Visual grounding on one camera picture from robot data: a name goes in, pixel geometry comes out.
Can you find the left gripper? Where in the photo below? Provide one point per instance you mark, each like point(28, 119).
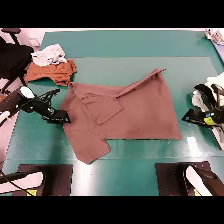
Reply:
point(60, 117)

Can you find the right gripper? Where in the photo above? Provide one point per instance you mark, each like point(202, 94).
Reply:
point(195, 117)

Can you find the brown shirt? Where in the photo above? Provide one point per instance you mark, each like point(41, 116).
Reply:
point(143, 113)

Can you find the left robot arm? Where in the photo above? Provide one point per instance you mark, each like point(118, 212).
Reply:
point(36, 106)

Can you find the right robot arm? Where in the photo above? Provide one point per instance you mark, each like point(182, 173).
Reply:
point(209, 100)

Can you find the orange garment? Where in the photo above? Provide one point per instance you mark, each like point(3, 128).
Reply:
point(53, 73)

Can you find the grey garment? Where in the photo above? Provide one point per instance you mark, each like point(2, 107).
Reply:
point(49, 55)

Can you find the black office chair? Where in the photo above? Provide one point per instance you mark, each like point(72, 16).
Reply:
point(11, 58)

